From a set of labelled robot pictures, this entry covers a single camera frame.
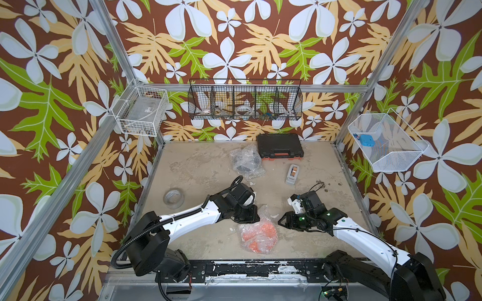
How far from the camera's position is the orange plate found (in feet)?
2.61

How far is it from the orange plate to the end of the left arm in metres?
0.10

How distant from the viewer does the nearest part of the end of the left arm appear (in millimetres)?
607

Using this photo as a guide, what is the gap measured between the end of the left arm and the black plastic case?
0.43 m

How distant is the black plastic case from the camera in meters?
1.10
